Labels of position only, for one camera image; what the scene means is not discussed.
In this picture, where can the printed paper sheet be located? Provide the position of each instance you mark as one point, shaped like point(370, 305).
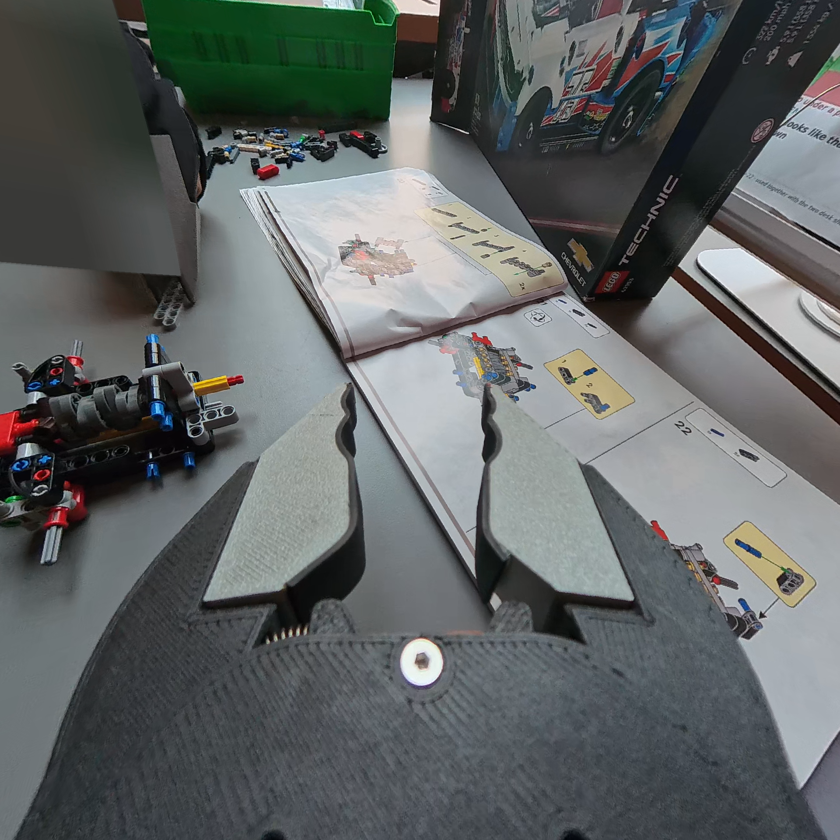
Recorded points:
point(794, 170)

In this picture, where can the white monitor stand base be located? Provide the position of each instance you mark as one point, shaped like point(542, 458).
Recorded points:
point(741, 275)

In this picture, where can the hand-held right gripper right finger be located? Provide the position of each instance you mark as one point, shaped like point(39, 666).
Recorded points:
point(551, 525)

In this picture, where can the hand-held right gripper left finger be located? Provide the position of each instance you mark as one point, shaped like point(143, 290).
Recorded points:
point(289, 518)

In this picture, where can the lego chassis assembly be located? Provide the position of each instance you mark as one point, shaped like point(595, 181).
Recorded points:
point(98, 407)

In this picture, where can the pile of lego pieces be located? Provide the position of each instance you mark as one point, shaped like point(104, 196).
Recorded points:
point(358, 139)

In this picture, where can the grey lego beam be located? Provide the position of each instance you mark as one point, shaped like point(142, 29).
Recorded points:
point(169, 305)

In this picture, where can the lego set box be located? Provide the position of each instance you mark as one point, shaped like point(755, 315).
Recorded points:
point(656, 216)

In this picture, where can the green plastic bin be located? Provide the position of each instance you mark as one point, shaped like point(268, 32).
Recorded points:
point(275, 59)

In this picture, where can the lego instruction booklet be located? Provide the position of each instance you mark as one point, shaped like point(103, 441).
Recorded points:
point(394, 295)

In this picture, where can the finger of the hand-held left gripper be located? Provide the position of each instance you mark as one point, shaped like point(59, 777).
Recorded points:
point(65, 131)

